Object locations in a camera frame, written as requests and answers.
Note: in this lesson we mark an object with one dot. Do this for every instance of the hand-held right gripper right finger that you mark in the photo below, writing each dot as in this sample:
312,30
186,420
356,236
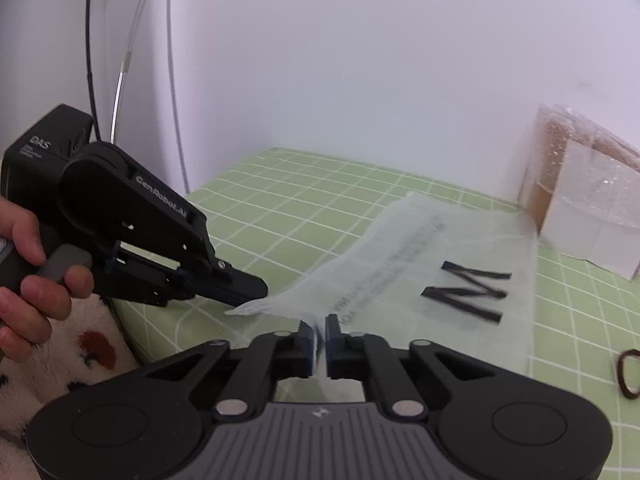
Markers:
331,347

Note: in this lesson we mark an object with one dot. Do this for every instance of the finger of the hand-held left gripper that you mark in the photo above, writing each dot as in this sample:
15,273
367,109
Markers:
235,287

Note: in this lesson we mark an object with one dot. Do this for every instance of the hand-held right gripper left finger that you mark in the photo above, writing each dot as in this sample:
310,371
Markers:
311,350

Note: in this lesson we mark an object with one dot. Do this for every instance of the clear plastic shopping bag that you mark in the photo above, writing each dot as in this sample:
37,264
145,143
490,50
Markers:
400,270

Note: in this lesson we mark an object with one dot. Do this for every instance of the black rubber band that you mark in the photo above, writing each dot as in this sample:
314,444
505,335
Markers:
619,370

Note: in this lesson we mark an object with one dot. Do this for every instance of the person's left hand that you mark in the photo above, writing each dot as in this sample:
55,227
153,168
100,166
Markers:
30,325

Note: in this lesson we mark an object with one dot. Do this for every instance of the green checked tablecloth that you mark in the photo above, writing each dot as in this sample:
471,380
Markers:
300,200

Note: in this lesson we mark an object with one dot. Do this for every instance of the clear thin tube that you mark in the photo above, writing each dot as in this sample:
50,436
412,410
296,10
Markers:
122,70

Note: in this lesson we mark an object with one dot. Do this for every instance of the bubble-wrapped cardboard box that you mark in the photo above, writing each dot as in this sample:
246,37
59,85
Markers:
585,200

